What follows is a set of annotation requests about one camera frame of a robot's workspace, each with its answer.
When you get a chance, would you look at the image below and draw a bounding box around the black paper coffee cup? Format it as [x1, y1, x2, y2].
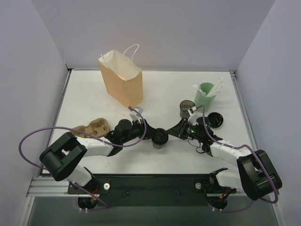
[152, 139, 166, 149]

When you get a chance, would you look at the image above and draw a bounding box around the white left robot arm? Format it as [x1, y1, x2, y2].
[40, 119, 158, 194]

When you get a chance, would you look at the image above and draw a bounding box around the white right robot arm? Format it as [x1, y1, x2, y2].
[167, 117, 282, 204]

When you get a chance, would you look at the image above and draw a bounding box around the brown pulp cup carrier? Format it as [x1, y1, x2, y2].
[73, 118, 111, 138]

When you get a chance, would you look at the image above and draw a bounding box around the green plastic straw holder cup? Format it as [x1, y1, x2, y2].
[194, 82, 217, 112]

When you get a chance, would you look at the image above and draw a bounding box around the brown paper bag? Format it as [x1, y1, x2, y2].
[98, 50, 143, 107]

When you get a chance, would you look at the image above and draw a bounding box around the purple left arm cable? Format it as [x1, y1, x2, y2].
[18, 107, 149, 172]

